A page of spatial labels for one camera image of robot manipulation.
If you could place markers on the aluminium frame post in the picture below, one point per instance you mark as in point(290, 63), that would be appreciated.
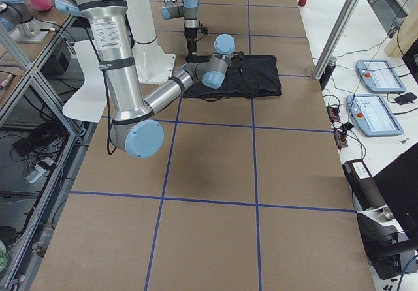
point(334, 37)

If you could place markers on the black graphic t-shirt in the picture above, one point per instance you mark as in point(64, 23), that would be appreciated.
point(248, 76)

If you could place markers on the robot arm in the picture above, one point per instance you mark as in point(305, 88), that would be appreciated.
point(132, 128)
point(188, 10)

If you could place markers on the black monitor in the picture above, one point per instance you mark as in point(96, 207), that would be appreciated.
point(397, 184)

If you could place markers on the upper teach pendant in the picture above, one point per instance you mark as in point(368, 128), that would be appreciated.
point(379, 76)

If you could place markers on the white power strip on floor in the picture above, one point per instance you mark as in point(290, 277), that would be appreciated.
point(40, 168)

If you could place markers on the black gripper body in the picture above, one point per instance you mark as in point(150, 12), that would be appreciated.
point(191, 34)

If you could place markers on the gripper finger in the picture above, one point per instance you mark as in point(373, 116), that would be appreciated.
point(191, 55)

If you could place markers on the teach pendant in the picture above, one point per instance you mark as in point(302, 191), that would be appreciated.
point(372, 116)
point(379, 76)

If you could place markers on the lower teach pendant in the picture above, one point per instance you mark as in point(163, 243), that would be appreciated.
point(372, 116)

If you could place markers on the black box printer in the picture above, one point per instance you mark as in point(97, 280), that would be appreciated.
point(362, 184)

